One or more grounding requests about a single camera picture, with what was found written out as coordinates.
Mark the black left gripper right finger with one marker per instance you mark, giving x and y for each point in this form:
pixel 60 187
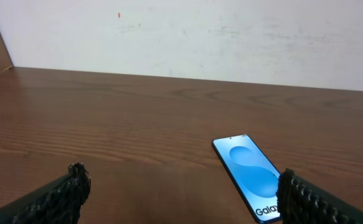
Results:
pixel 301 202

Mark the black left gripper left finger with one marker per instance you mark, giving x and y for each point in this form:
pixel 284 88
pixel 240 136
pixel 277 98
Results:
pixel 59 201

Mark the blue Samsung Galaxy smartphone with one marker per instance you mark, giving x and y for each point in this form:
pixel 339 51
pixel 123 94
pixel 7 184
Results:
pixel 253 175

